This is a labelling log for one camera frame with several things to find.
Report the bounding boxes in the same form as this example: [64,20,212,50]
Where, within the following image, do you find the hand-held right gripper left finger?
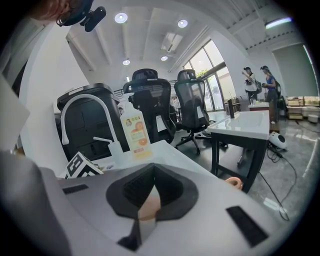
[39,162,156,256]

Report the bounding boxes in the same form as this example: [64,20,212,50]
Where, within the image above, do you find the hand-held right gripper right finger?
[139,162,288,256]

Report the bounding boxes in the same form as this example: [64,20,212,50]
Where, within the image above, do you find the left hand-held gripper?
[65,151,104,180]

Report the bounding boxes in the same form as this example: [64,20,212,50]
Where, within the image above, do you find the white gooseneck faucet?
[60,93,125,167]

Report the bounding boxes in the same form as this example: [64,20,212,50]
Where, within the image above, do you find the large black plastic cabinet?
[56,83,131,161]

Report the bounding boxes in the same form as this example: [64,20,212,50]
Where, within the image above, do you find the orange label soap pump bottle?
[119,92,152,162]

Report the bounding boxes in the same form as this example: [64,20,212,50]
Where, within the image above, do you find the white desk black legs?
[207,110,271,193]

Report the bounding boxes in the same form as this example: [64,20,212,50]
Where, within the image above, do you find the black metal railing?
[112,87,126,102]

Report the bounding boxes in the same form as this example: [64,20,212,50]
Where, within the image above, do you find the white round floor heater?
[268,131,288,151]

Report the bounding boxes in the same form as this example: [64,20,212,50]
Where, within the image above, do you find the black basin faucet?
[226,98,237,120]

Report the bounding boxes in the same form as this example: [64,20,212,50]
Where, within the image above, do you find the black mesh office chair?
[174,69,218,155]
[122,68,177,145]

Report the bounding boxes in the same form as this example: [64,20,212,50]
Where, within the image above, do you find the wooden cabinet white top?
[247,101,271,112]

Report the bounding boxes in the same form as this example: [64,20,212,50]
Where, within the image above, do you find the large glass window door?
[182,39,237,112]

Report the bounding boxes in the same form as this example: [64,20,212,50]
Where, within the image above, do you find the stack of beige boxes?
[286,96,320,121]

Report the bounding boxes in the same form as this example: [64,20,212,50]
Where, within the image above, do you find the grey roller blind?
[271,43,320,97]

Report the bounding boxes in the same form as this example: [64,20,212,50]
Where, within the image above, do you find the white ceiling air conditioner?
[161,31,184,52]

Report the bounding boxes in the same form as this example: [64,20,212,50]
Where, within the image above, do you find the person's head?
[32,0,93,21]

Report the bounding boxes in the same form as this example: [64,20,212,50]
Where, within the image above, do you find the long ceiling tube light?
[264,16,293,30]

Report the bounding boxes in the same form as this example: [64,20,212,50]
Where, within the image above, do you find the black floor cable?
[266,146,298,208]
[258,171,291,222]

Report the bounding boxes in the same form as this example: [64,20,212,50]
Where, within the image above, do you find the black head-worn camera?
[56,0,107,33]

